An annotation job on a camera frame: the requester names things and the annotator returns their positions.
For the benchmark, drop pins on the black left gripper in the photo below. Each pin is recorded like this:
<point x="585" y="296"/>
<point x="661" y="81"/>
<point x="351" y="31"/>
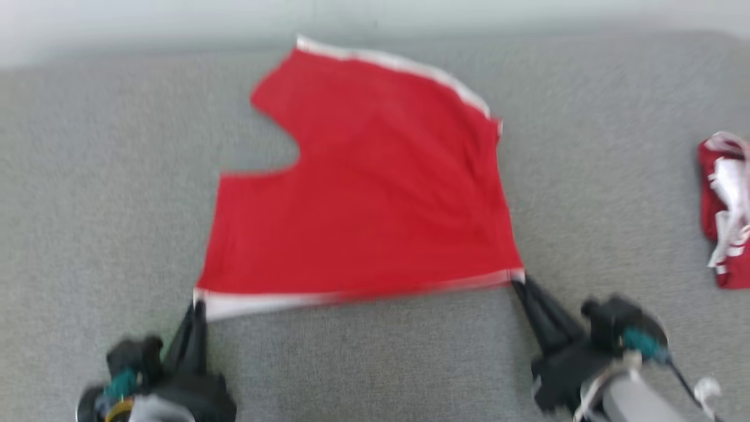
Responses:
<point x="193" y="398"/>

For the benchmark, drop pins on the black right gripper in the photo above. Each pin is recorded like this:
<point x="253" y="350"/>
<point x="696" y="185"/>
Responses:
<point x="568" y="375"/>

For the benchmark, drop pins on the red jersey with black lettering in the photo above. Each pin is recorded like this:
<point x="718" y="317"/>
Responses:
<point x="712" y="199"/>

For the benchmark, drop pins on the red shorts with white trim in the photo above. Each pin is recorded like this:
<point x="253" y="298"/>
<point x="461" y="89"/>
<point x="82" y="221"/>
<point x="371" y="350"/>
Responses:
<point x="363" y="193"/>

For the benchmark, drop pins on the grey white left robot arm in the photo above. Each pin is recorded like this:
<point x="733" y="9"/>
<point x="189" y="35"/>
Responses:
<point x="152" y="413"/>

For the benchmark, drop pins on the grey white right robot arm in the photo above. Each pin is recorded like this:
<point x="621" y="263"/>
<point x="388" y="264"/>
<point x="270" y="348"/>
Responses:
<point x="633" y="401"/>

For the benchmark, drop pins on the grey fabric sofa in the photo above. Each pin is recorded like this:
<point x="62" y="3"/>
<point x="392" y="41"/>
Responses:
<point x="375" y="363"/>

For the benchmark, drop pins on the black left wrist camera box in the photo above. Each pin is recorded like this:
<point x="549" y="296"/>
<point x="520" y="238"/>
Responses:
<point x="137" y="354"/>

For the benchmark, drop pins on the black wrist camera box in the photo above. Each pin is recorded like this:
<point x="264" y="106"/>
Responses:
<point x="612" y="319"/>
<point x="137" y="354"/>

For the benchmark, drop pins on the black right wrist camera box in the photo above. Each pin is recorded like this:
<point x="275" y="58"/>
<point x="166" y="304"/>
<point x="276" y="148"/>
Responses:
<point x="612" y="319"/>

